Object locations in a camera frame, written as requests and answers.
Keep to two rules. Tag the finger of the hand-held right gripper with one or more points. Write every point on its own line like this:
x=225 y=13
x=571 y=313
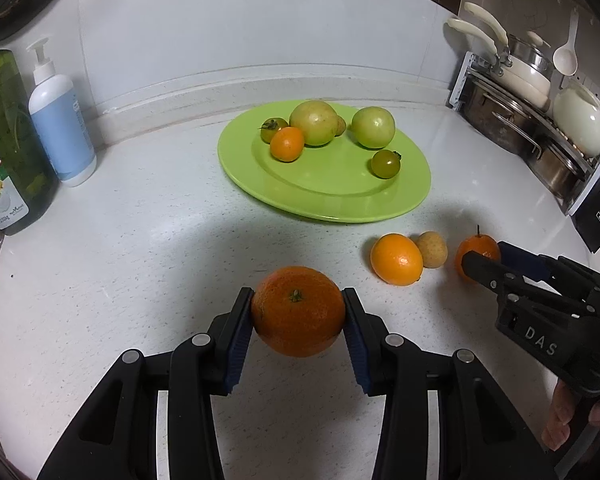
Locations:
x=522 y=259
x=485 y=270

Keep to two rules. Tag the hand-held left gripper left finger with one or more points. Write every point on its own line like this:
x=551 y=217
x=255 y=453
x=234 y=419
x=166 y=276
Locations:
x=240 y=332

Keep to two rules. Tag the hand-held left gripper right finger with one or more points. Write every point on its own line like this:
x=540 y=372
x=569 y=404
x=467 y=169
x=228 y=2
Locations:
x=354 y=345

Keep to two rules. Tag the small orange with stem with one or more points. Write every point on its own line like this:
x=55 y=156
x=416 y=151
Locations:
x=475 y=252

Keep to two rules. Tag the large dark orange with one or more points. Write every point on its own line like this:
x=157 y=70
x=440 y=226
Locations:
x=297 y=312

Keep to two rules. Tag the small green tomato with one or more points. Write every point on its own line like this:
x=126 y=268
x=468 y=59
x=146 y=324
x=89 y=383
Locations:
x=385 y=163
x=272 y=129

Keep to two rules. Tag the green plate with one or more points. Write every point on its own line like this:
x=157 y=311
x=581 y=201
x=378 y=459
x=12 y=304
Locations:
x=330 y=190

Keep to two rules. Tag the brown kiwi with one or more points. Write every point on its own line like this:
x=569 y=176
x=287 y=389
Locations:
x=341 y=126

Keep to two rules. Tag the person's right hand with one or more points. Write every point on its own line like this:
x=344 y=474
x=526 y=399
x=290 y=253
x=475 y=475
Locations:
x=560 y=417

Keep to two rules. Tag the small steel pot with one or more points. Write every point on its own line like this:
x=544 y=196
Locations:
x=560 y=170

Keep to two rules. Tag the large steel pot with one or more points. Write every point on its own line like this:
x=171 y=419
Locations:
x=500 y=115

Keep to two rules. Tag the white ceramic pitcher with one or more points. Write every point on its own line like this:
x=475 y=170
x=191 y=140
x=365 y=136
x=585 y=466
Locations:
x=580 y=120

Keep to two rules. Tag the white saucepan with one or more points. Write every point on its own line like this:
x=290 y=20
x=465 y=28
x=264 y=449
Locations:
x=522 y=80

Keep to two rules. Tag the metal pot rack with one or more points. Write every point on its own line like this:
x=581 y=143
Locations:
x=460 y=85

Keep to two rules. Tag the steel pot with lid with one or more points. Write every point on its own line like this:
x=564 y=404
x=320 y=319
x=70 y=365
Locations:
x=532 y=55

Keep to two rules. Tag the white spoon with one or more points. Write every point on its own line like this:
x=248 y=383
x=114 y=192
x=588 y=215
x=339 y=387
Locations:
x=566 y=57

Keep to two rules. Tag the white blue pump bottle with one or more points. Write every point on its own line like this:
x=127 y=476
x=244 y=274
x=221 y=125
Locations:
x=62 y=125

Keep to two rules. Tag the green dish soap bottle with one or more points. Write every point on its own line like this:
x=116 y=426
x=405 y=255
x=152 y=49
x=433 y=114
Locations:
x=10 y=150

